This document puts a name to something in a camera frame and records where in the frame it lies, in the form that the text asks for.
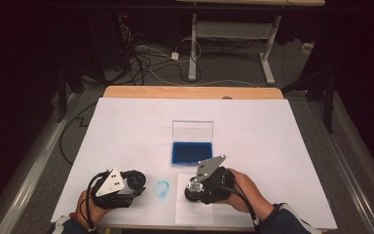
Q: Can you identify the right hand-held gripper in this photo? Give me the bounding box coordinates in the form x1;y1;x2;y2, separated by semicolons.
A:
188;154;237;206

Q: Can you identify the round stamp with clear knob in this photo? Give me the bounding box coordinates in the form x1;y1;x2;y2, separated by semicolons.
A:
183;180;206;203

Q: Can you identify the small white box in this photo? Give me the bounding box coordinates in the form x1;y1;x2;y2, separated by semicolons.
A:
301;41;316;56

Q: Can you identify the long white floor cable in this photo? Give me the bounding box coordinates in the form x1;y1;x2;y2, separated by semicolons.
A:
142;62;261;90

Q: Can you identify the grey metal floor rail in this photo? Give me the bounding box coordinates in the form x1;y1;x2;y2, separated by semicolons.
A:
306;94;374;234
0;92;81;234

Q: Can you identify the tangle of black floor cables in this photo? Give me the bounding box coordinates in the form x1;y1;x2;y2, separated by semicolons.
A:
116;13;204;87

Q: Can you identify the small white paper sheet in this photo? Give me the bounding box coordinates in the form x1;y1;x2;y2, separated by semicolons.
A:
174;173;214;226

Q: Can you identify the wooden table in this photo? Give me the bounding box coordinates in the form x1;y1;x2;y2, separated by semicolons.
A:
96;85;330;234

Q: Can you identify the white metal desk frame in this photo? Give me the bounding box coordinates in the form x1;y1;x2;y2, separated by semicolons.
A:
174;0;326;86

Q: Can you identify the black metal stand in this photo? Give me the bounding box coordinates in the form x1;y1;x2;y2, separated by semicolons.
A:
56;62;86;124
281;62;338;135

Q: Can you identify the left hand-held gripper black cable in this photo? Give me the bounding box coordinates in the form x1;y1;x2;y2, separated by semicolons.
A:
79;171;111;232

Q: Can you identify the long black floor cable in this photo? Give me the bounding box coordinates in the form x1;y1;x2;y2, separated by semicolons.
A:
58;101;99;166

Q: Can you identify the person's left hand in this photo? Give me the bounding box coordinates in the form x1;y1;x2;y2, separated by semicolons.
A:
76;189;113;229

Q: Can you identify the person's right hand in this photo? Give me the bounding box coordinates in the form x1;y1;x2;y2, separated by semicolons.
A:
218;168;275;222

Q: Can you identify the large white table cover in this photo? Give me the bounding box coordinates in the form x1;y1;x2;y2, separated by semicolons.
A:
51;97;339;231

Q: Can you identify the blue ink pad clear case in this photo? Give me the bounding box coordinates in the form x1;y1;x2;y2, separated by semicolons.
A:
170;120;215;167

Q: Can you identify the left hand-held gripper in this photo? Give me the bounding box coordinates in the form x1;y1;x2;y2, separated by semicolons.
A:
90;167;147;210

